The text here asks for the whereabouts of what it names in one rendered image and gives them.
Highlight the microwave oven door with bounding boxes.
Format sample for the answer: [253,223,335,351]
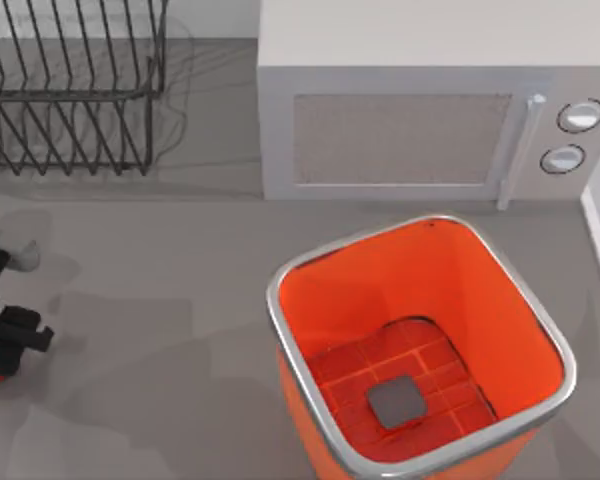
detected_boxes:
[258,67,552,201]

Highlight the flat grey square pad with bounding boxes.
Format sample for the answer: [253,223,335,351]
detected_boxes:
[365,375,428,431]

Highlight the pale microwave oven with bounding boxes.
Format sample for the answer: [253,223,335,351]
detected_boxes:
[256,0,600,202]

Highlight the orange bin with metal rim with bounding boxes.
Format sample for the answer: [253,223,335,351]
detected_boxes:
[265,214,578,480]

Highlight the round microwave knob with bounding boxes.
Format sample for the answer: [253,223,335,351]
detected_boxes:
[539,144,588,176]
[556,98,600,134]

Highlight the dark wire dish rack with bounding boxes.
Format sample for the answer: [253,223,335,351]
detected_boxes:
[0,0,171,177]

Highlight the metal microwave door handle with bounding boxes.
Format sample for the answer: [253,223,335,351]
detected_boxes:
[496,93,548,211]

